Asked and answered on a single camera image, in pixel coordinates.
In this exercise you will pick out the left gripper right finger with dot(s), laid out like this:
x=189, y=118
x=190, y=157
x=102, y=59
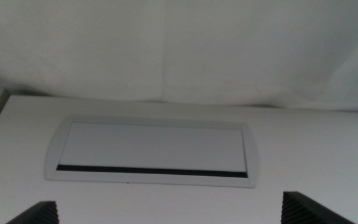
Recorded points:
x=306, y=211

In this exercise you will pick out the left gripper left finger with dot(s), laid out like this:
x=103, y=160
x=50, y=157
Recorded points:
x=40, y=214

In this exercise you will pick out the white curtain backdrop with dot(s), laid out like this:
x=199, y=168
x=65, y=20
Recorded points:
x=166, y=46

